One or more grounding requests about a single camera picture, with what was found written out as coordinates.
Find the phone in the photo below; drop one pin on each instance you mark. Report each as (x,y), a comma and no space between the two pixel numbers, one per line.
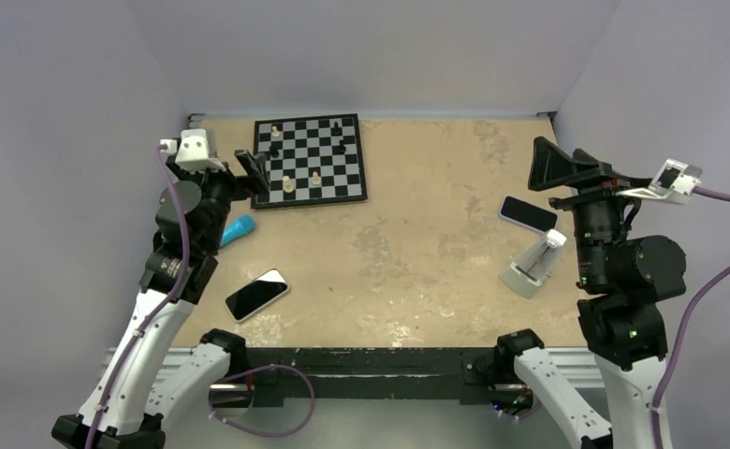
(256,295)
(527,215)

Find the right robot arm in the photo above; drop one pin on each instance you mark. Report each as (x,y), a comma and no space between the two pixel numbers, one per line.
(624,280)

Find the phone in lilac case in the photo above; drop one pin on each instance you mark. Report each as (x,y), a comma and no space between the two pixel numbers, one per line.
(527,215)

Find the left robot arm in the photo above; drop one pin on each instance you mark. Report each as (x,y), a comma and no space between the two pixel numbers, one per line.
(127,408)

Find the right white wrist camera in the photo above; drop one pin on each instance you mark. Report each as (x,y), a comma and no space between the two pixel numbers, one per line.
(674,184)

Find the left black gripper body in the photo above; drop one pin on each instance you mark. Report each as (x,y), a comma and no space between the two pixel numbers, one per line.
(220,186)

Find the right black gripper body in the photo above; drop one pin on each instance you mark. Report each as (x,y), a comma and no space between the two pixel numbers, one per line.
(599,182)

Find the white chess piece front left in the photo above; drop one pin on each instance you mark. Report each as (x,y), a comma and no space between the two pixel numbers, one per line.
(288,185)

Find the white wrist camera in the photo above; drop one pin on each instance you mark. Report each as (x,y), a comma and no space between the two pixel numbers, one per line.
(674,184)
(192,151)

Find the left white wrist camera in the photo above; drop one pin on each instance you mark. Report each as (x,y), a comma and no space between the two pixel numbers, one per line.
(192,151)

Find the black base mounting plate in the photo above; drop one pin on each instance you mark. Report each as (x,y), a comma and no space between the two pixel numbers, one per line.
(469,375)

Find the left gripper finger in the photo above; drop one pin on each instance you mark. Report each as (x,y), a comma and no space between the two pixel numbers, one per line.
(264,178)
(251,180)

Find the black chess piece back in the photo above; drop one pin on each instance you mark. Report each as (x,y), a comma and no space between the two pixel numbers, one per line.
(336,130)

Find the black white chessboard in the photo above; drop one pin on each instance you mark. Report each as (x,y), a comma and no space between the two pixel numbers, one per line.
(307,145)

